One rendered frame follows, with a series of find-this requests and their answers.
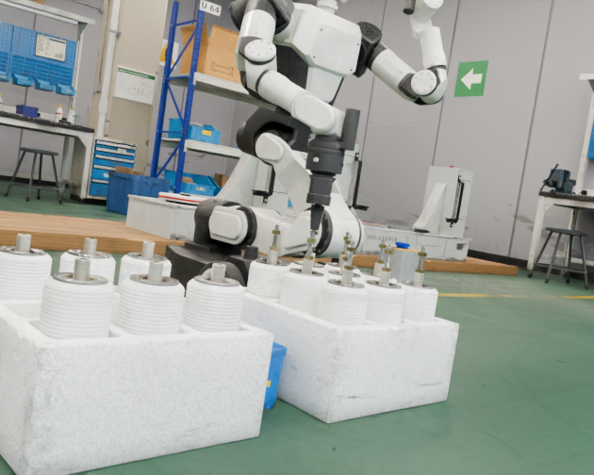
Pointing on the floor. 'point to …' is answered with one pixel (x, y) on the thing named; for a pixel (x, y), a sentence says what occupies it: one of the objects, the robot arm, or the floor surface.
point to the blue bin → (273, 374)
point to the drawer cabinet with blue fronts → (99, 167)
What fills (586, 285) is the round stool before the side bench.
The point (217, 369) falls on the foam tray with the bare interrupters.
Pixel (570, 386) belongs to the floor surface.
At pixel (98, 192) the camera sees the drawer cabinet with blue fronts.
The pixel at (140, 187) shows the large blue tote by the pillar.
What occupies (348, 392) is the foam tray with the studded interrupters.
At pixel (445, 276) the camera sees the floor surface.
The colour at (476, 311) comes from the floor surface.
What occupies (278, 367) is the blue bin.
